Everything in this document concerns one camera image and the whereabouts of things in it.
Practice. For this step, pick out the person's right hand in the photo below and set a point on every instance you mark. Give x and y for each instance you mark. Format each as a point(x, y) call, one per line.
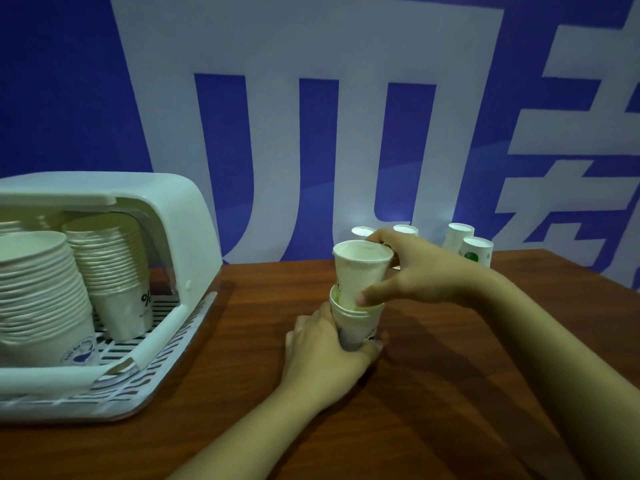
point(435, 279)

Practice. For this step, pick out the person's left forearm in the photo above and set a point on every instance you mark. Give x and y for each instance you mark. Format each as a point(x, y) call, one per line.
point(240, 444)

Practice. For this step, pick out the plain white paper cup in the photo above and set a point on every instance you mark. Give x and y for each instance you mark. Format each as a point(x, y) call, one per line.
point(457, 234)

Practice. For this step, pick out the blue white backdrop banner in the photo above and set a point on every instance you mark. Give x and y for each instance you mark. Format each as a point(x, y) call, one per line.
point(60, 94)

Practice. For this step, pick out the person's left hand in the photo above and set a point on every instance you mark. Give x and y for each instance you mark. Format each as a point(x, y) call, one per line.
point(320, 369)

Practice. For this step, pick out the white slotted drain tray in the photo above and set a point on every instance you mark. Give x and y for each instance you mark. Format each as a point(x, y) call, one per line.
point(150, 354)

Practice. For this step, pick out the bear print white paper cup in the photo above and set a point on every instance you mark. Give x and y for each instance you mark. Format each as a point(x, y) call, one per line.
point(405, 229)

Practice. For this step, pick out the white plastic storage box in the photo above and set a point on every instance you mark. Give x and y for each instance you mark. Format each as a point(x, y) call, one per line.
point(175, 204)

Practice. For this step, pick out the person's right forearm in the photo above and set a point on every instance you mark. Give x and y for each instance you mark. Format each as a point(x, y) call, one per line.
point(575, 384)

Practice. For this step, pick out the nested stack of paper cups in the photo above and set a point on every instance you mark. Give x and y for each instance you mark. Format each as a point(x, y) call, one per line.
point(105, 254)
point(35, 284)
point(12, 227)

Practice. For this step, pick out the percent print white paper cup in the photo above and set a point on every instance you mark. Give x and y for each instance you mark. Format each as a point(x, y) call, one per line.
point(120, 314)

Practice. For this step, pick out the brown wooden table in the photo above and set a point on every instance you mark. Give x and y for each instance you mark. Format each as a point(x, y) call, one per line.
point(250, 319)

